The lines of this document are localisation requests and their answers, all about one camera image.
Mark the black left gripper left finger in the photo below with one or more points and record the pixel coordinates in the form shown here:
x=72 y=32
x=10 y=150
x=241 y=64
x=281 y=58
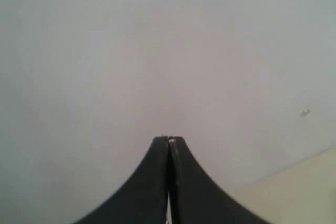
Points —
x=143 y=197

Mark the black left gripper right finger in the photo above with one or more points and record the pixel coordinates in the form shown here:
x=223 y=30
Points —
x=195 y=197

